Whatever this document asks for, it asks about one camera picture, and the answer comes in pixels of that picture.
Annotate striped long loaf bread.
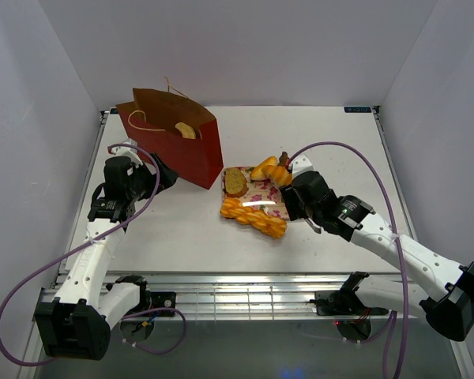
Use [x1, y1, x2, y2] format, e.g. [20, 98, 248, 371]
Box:
[261, 165, 292, 188]

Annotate red paper bag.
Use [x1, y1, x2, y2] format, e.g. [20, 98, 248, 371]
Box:
[116, 85, 224, 190]

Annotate large orange muffin bread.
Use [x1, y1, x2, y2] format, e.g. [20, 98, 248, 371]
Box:
[175, 122, 198, 140]

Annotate braided twisted bread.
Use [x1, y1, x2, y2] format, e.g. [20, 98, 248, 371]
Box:
[220, 197, 287, 239]

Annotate metal serving tongs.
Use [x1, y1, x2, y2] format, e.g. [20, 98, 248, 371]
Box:
[305, 217, 322, 234]

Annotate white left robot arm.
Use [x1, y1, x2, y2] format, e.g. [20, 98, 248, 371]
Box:
[34, 139, 178, 360]

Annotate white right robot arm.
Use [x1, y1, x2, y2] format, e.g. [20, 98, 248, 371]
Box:
[280, 155, 474, 342]

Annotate brown chocolate figure bread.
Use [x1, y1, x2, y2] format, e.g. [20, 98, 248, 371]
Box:
[277, 152, 290, 167]

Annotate small oval bread roll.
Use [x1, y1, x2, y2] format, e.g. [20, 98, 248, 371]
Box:
[250, 156, 278, 181]

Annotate toast slice bread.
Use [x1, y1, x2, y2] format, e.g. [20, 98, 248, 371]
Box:
[224, 167, 248, 198]

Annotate floral serving tray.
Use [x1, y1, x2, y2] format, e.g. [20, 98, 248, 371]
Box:
[221, 166, 290, 222]

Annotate blue label sticker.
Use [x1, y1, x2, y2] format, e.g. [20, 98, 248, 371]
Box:
[344, 107, 372, 114]

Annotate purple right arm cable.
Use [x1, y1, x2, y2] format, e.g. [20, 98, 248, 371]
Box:
[284, 141, 411, 379]

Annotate aluminium frame rail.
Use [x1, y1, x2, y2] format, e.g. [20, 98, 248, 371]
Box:
[39, 272, 431, 323]

